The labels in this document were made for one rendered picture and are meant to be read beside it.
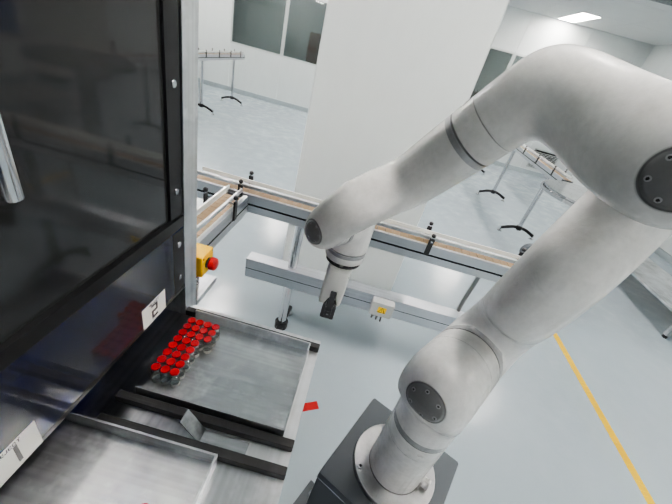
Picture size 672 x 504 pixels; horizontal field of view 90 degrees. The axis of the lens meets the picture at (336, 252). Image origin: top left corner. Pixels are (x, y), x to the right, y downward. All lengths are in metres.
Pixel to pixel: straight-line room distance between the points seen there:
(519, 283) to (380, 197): 0.23
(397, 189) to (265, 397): 0.60
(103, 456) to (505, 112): 0.89
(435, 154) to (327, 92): 1.61
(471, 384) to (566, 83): 0.39
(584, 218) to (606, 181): 0.13
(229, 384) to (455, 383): 0.57
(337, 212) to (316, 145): 1.61
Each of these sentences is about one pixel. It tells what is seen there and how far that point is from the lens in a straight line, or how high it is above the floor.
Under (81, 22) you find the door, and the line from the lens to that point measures 0.60.
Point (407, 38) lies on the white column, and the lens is 2.04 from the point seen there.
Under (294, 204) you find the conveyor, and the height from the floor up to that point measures 0.93.
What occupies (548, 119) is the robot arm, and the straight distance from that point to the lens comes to 0.46.
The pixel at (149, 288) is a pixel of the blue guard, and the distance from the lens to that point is 0.85.
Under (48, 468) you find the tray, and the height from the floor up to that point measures 0.88.
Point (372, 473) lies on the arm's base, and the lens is 0.88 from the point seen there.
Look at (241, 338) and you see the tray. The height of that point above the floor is 0.88.
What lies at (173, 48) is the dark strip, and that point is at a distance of 0.76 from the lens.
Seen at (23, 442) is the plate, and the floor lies 1.03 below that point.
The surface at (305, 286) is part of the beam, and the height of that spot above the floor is 0.48.
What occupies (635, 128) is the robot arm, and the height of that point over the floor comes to 1.63.
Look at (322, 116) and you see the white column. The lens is 2.10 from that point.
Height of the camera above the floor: 1.64
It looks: 32 degrees down
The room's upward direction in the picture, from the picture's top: 15 degrees clockwise
